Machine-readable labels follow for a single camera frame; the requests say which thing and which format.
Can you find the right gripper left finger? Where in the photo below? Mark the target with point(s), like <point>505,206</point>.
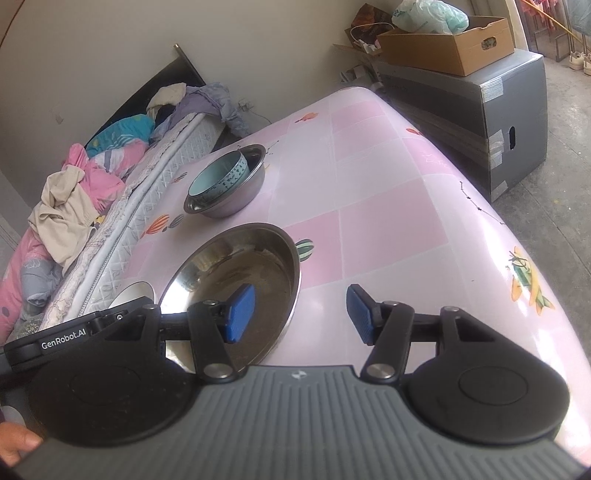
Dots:
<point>214,324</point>

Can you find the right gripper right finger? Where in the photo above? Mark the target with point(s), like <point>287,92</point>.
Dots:
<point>387,328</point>

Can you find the white ceramic plate with calligraphy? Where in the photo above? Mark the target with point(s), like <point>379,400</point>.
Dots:
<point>134,291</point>

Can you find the large steel plate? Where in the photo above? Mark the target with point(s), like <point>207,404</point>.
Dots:
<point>252,272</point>

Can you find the steel bowl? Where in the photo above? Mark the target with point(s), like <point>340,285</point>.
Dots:
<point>240,196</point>

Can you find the teal ceramic bowl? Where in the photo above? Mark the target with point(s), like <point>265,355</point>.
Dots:
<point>218,178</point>

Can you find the person's hand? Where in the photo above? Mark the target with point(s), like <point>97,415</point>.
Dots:
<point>15,439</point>

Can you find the beige cloth on bed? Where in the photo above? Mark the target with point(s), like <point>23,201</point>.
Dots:
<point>63,218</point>

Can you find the white quilted mattress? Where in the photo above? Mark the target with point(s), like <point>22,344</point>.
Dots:
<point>96,278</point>

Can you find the teal patterned cloth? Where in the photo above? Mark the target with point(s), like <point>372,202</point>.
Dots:
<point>121,133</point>

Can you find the purple grey clothes pile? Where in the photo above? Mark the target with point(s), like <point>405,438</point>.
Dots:
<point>174,102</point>

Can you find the grey taped carton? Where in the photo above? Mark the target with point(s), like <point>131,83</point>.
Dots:
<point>492,124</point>

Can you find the black bed headboard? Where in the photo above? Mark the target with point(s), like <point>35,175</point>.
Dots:
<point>181,69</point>

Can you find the brown cardboard box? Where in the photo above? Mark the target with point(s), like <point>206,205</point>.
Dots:
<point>487,40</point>

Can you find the open box with clutter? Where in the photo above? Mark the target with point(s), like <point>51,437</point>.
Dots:
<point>363,34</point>

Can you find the green white plastic bag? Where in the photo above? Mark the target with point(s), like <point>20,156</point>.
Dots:
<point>429,16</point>

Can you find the white sneakers by window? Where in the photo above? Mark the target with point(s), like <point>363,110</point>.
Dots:
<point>579,61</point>

